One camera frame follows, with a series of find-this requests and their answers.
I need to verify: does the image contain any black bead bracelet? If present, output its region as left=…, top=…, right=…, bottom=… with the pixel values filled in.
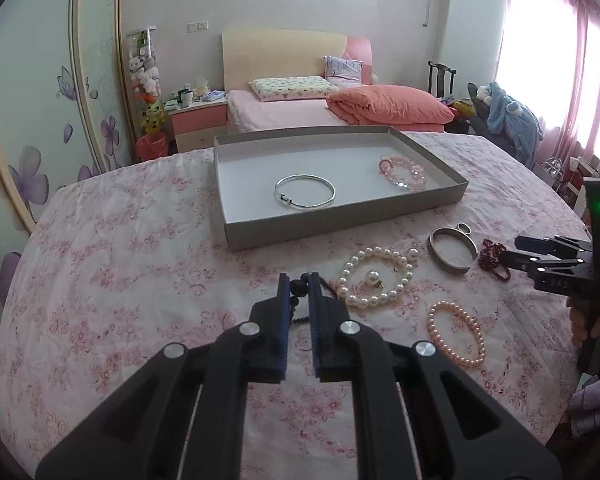
left=288, top=274, right=342, bottom=331

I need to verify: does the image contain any dark red bead bracelet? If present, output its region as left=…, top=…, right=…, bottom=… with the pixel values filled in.
left=478, top=237, right=514, bottom=282

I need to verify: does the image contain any white pearl necklace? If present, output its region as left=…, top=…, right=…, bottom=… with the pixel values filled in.
left=337, top=246, right=421, bottom=309

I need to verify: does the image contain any wide silver cuff bracelet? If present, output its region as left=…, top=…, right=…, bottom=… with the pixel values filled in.
left=426, top=226, right=481, bottom=276

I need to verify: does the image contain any right hand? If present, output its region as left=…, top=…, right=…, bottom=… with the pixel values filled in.
left=566, top=297, right=600, bottom=349

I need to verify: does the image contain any pearl drop earring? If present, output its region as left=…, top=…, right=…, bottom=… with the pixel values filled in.
left=365, top=270, right=384, bottom=288

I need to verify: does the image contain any blue plush garment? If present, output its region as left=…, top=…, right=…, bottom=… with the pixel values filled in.
left=486, top=81, right=543, bottom=169

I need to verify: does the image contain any grey cardboard tray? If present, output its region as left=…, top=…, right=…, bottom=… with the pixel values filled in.
left=213, top=127, right=468, bottom=252

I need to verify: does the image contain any thin silver bangle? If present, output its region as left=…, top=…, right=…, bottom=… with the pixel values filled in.
left=274, top=174, right=337, bottom=210

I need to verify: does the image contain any pink floral tablecloth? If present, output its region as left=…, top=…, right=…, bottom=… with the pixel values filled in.
left=0, top=132, right=584, bottom=472

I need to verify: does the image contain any pink curtain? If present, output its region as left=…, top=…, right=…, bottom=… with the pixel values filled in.
left=495, top=0, right=600, bottom=162

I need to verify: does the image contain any folded coral duvet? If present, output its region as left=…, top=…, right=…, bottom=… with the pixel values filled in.
left=326, top=84, right=454, bottom=129

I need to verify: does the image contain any dark wooden chair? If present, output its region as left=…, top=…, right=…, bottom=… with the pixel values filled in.
left=428, top=61, right=457, bottom=99

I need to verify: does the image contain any red waste bin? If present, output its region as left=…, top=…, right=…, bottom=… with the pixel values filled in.
left=135, top=131, right=169, bottom=162

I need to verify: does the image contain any pink white nightstand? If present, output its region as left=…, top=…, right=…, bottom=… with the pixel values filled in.
left=169, top=98, right=228, bottom=153

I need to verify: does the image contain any white floral pillow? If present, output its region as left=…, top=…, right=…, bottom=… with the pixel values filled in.
left=249, top=76, right=339, bottom=102

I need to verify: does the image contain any small lilac pillow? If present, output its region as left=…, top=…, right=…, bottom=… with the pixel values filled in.
left=324, top=55, right=364, bottom=82

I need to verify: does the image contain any pink bed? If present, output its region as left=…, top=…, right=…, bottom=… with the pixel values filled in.
left=222, top=29, right=447, bottom=133

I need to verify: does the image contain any floral sliding wardrobe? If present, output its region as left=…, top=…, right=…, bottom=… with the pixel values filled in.
left=0, top=0, right=131, bottom=318

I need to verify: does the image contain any plush toy display tube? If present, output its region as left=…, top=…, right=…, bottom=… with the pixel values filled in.
left=124, top=26, right=163, bottom=139

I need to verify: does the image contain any pink pearl bracelet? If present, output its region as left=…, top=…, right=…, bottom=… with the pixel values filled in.
left=426, top=300, right=487, bottom=369

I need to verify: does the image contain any pink crystal bead bracelet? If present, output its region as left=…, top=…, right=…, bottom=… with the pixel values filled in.
left=378, top=155, right=430, bottom=193

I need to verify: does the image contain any white wall socket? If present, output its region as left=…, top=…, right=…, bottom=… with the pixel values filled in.
left=187, top=21, right=209, bottom=34

